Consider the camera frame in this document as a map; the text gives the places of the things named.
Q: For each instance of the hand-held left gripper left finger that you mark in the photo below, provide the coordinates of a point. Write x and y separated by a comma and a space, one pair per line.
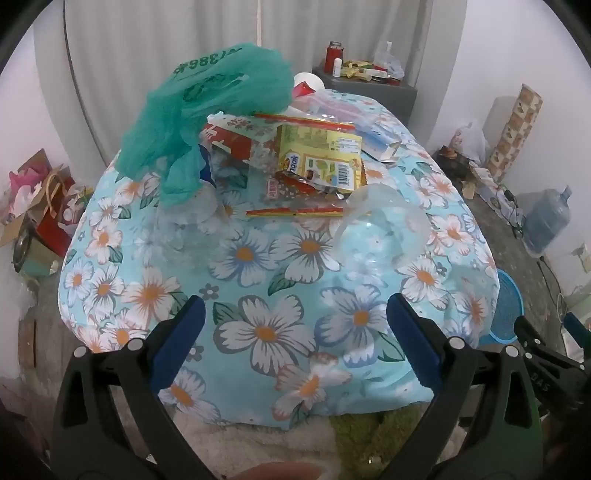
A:
178, 344

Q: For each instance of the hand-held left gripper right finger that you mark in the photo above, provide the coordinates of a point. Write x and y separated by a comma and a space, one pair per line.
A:
415, 344

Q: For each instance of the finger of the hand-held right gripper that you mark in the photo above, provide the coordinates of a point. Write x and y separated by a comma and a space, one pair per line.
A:
574, 322
554, 364

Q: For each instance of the blue white medicine box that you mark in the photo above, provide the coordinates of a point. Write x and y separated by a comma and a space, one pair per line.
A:
378, 138

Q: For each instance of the red white carton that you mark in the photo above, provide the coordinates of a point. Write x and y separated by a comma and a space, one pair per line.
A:
231, 138

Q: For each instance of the person's left hand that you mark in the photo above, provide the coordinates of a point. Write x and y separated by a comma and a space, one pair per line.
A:
277, 473

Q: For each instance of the blue plastic basin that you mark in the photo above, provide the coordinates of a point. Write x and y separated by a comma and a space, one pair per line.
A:
505, 304

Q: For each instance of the green shaggy rug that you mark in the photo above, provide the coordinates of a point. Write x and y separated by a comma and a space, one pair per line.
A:
369, 434

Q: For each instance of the large clear water jug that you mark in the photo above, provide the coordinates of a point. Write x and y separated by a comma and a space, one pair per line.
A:
547, 221

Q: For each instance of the clear plastic bottle blue label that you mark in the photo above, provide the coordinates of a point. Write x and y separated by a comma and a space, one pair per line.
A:
194, 221

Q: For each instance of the floral light blue tablecloth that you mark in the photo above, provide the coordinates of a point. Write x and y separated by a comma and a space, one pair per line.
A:
277, 258

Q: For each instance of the clear plastic dome container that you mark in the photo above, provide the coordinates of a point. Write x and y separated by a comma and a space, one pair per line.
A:
383, 203

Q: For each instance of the printed floor cloth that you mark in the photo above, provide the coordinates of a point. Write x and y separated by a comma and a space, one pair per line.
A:
489, 189

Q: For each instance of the teal gift box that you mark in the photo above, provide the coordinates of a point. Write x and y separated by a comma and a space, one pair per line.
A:
37, 263

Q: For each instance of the red gift bag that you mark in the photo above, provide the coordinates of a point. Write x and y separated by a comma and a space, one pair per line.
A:
55, 226

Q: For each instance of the clear zip bag red strip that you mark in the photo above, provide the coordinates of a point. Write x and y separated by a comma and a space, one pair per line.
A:
295, 212

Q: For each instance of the small red snack packet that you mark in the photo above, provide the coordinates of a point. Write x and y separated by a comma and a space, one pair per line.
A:
286, 188

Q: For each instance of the patterned wrapping paper roll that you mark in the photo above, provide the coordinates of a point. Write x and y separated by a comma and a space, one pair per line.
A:
515, 134

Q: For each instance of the white printed plastic bag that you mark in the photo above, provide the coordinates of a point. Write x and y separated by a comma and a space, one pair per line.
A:
471, 138

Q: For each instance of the yellow snack box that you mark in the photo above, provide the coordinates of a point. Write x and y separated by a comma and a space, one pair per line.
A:
318, 152

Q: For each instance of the pink tissue paper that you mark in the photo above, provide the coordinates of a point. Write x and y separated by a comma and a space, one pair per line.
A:
25, 180

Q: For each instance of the grey cabinet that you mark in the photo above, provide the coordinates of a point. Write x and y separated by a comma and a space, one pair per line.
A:
397, 99

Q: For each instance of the green plastic bag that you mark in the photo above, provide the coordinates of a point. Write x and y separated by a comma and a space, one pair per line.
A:
207, 92

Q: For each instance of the pile of snack packets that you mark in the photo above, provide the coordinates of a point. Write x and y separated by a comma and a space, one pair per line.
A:
360, 69

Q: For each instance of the small white bottle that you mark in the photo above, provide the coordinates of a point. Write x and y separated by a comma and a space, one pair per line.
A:
339, 69

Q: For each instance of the clear plastic bag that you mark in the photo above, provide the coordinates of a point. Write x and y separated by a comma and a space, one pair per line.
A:
388, 60

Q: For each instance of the white curtain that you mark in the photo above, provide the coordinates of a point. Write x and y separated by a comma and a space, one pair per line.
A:
138, 46

